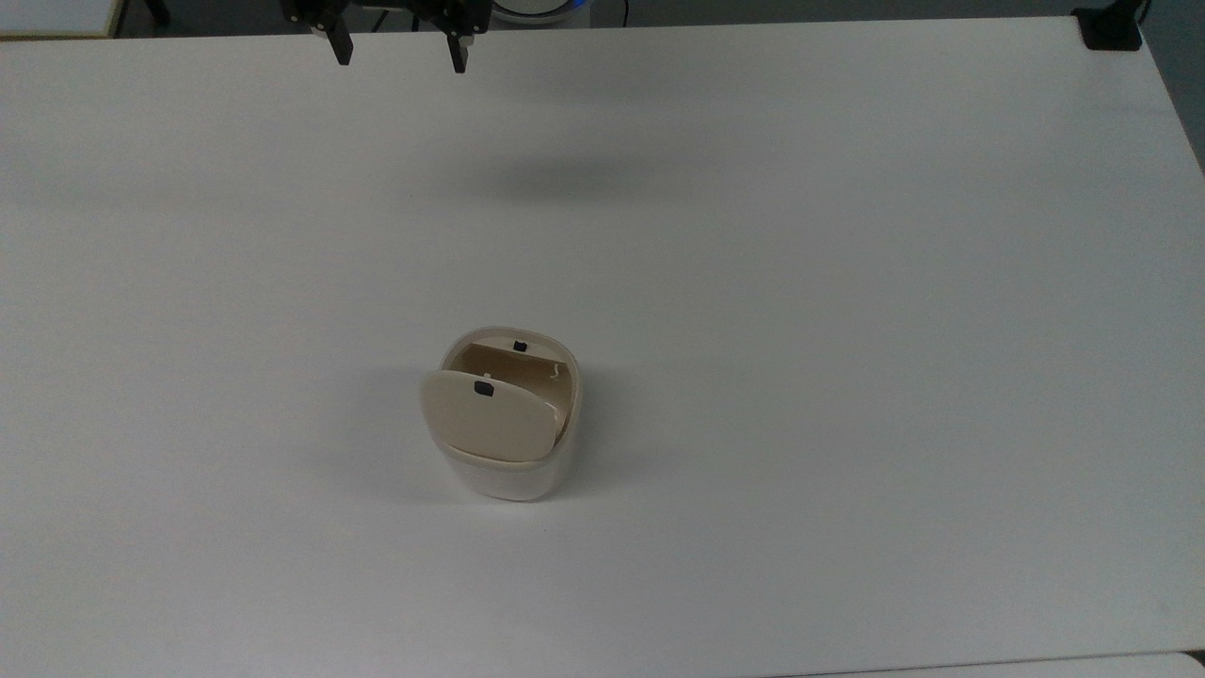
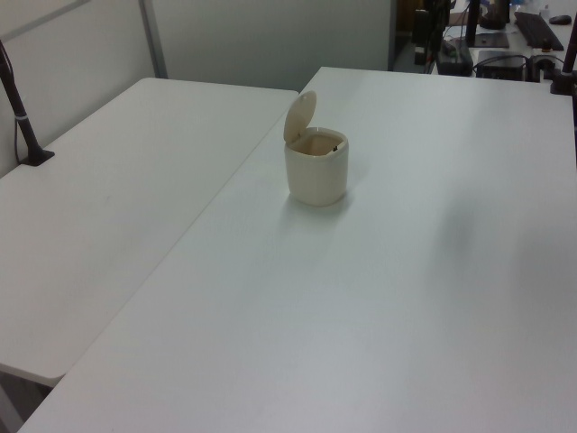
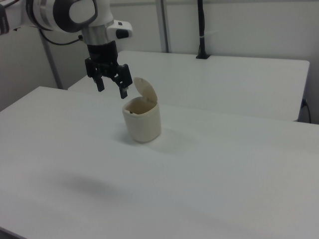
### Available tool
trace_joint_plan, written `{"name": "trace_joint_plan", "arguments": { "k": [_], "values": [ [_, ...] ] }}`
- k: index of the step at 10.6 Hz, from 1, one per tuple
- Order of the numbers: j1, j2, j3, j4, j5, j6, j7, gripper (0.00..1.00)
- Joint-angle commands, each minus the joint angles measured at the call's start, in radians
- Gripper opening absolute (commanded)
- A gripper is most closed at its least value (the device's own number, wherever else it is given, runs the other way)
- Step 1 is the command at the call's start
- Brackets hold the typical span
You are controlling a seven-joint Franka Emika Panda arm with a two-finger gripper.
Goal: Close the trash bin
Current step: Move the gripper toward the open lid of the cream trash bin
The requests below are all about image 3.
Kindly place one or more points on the cream trash bin with lid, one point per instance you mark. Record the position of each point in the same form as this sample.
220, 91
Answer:
143, 117

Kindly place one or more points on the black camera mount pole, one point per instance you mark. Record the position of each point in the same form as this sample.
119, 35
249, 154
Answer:
203, 30

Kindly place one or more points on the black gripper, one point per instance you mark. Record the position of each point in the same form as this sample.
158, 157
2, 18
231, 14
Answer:
102, 57

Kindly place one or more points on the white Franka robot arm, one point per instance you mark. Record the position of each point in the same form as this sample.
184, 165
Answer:
62, 12

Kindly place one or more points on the grey metal frame post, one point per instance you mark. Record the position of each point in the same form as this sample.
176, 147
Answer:
165, 25

